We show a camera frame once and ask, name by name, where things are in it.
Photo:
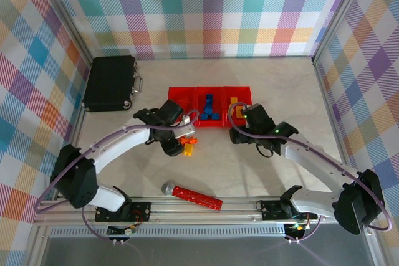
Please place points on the transparent orange lego chassis plate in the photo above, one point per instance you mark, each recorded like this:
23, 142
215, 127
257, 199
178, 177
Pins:
186, 101

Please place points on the small yellow lego brick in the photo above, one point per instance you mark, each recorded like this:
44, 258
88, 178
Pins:
239, 114

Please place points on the long yellow lego brick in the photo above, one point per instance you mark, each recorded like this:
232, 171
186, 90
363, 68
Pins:
233, 101

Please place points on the blue six-stud lego brick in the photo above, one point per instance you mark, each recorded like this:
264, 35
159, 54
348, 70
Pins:
208, 107

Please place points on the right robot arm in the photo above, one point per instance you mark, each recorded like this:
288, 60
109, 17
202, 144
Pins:
311, 157

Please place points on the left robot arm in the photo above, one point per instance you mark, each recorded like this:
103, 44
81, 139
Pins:
118, 141

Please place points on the red plastic bin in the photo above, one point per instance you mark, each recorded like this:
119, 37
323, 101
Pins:
244, 94
199, 97
176, 94

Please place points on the orange arch lego brick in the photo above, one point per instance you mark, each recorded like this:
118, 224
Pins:
190, 140

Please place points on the yellow sloped lego brick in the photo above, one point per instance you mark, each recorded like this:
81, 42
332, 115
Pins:
188, 150

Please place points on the black briefcase with silver latches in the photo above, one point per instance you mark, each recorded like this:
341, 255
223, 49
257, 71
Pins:
109, 85

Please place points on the red glitter toy microphone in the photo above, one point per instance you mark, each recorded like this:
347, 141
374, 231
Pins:
193, 197

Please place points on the small controller board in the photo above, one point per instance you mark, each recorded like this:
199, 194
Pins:
296, 230
123, 230

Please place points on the perforated metal strip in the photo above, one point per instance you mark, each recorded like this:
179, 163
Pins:
187, 232

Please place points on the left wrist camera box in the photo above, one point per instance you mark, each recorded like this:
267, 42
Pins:
189, 128

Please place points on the aluminium side rail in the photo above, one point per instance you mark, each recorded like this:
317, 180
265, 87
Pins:
79, 122
330, 116

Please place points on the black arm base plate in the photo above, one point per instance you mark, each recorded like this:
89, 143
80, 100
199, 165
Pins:
271, 210
140, 211

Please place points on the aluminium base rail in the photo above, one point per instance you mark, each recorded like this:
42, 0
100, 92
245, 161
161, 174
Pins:
202, 214

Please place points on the aluminium corner post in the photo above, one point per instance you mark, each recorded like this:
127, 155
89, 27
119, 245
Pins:
339, 13
67, 13

